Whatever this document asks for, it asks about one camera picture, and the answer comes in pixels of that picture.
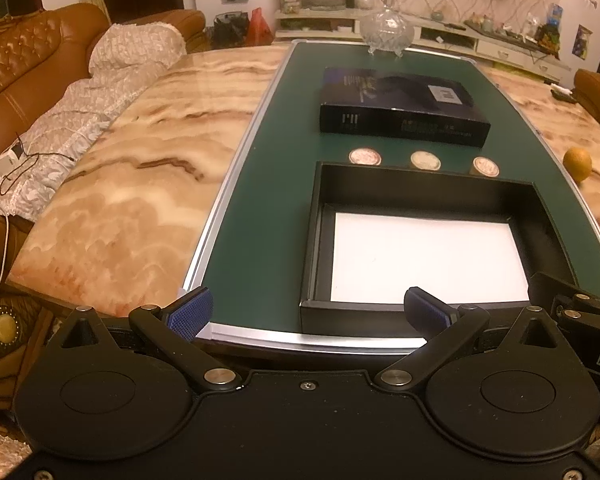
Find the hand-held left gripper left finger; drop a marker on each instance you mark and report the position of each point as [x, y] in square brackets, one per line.
[192, 312]

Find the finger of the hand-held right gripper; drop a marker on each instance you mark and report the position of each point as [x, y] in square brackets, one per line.
[550, 285]
[580, 317]

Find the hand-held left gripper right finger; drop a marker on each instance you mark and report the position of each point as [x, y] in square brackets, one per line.
[430, 310]

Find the black cardboard box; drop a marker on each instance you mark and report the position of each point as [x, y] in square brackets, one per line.
[420, 182]

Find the silver coin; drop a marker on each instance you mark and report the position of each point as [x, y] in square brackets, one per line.
[425, 160]
[365, 156]
[485, 166]

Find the black printed box lid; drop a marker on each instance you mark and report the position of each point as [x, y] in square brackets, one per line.
[405, 125]

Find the white paper sheet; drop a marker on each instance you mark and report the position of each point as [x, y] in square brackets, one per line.
[420, 255]

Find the orange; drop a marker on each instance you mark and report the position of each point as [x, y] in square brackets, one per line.
[577, 164]

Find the green table mat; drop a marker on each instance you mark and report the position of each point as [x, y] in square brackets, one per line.
[280, 185]

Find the black remote control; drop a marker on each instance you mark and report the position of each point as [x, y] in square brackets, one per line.
[563, 94]

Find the white lace sofa cover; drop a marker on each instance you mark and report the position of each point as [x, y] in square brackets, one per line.
[105, 90]

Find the white charger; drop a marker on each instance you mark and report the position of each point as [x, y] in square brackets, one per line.
[2, 162]

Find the white television cabinet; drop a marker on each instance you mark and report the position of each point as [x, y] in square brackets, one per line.
[495, 45]

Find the dark tea tray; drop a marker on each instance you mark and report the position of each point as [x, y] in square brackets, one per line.
[510, 37]

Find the black bag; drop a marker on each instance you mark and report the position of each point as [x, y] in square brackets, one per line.
[230, 30]

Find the lidded glass candy dish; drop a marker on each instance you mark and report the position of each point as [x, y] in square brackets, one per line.
[387, 27]

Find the red plastic bag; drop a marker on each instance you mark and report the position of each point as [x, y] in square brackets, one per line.
[258, 30]

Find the brown leather sofa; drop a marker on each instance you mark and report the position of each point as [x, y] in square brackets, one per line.
[25, 60]

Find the colourful wall picture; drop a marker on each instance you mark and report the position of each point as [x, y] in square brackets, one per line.
[582, 41]

